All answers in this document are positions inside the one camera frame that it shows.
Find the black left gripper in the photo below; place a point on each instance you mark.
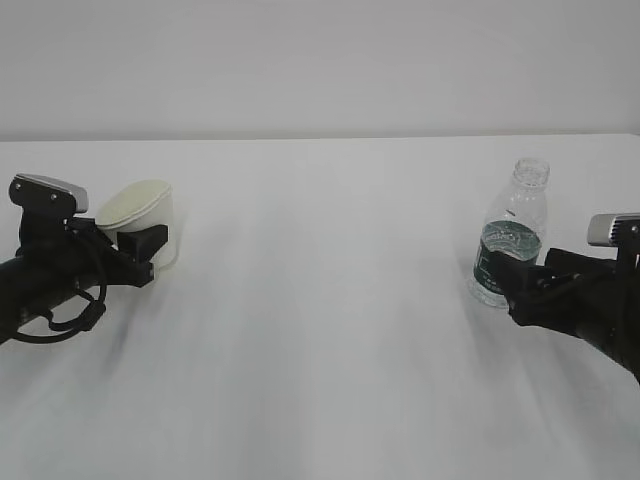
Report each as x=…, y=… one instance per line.
x=60, y=256

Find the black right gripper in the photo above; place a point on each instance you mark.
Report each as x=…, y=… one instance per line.
x=573, y=294

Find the white paper cup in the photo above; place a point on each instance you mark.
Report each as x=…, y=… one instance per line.
x=141, y=205

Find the clear green-label water bottle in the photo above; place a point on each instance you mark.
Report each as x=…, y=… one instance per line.
x=515, y=224

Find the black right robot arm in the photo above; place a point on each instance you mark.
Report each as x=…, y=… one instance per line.
x=579, y=296

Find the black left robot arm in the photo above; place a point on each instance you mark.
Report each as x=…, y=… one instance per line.
x=47, y=319

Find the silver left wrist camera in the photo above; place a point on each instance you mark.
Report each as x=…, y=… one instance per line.
x=48, y=196

